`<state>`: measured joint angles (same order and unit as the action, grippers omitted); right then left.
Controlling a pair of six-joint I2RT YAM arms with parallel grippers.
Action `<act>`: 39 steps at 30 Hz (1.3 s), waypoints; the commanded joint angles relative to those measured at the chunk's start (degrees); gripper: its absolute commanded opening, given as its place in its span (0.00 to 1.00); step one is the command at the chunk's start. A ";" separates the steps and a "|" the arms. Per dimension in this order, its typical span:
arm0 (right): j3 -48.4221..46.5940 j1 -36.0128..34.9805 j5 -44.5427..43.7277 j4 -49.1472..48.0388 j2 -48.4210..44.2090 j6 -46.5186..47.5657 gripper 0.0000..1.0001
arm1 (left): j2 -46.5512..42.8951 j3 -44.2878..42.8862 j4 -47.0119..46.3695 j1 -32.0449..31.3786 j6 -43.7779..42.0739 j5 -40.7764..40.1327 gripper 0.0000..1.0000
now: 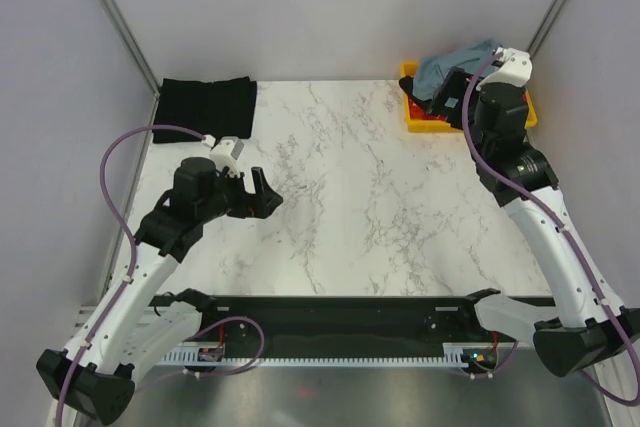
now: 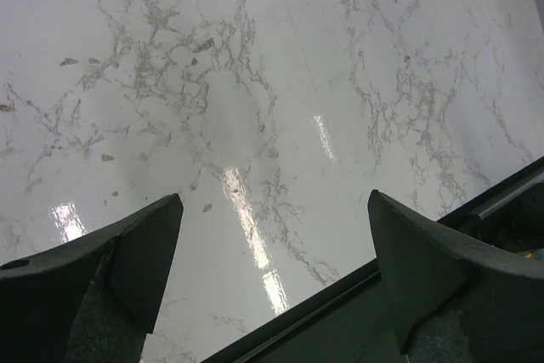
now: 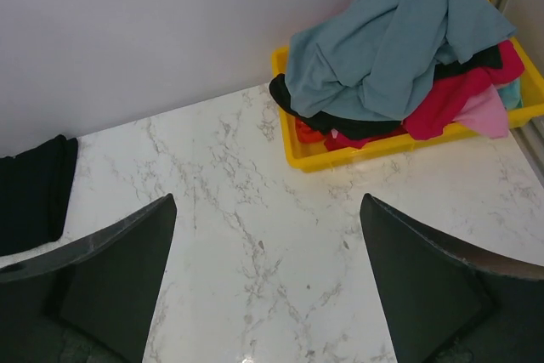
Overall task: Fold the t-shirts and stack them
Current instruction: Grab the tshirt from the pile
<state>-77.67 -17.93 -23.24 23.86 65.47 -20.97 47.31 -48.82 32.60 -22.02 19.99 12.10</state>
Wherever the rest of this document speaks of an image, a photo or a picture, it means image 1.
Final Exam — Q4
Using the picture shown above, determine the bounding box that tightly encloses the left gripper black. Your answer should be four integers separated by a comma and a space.
197, 165, 282, 224

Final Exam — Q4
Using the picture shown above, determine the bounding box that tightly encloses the left aluminium frame post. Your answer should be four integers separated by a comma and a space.
99, 0, 159, 95

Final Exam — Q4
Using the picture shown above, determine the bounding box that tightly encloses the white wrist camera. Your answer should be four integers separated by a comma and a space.
201, 135, 244, 178
476, 47, 532, 91

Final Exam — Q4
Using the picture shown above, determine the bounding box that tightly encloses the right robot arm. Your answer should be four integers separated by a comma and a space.
430, 68, 639, 377

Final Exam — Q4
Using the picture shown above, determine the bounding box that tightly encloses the blue-grey t shirt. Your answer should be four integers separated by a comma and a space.
412, 39, 501, 101

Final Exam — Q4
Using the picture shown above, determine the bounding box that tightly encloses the yellow plastic bin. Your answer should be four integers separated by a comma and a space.
402, 91, 538, 134

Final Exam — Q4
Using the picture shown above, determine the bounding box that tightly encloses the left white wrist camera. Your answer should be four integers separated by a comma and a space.
201, 135, 244, 178

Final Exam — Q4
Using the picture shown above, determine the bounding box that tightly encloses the white slotted cable duct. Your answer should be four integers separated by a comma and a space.
157, 343, 468, 369

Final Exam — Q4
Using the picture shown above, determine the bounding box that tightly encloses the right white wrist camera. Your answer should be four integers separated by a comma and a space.
476, 47, 532, 91

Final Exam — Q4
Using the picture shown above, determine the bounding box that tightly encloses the red t shirt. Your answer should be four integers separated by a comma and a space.
408, 100, 446, 121

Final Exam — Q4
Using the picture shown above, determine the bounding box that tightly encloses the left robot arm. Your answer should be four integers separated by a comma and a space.
36, 154, 283, 426

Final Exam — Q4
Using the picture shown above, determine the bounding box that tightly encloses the crumpled black t shirt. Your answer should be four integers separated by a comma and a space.
399, 76, 432, 114

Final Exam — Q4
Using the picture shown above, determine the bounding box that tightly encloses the folded black t shirt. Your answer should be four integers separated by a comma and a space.
154, 77, 258, 140

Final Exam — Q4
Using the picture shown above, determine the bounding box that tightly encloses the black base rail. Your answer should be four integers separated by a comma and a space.
149, 295, 561, 361

